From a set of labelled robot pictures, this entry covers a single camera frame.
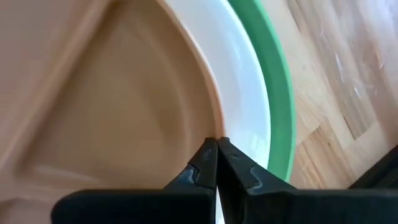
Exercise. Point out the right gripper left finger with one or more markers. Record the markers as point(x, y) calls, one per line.
point(140, 207)

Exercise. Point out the green plate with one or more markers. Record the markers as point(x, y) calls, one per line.
point(276, 93)

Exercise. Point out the tan divided plate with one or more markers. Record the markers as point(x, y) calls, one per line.
point(109, 93)

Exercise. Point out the white plate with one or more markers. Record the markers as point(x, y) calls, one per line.
point(239, 87)

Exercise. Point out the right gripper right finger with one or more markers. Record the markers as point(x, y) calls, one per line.
point(295, 207)

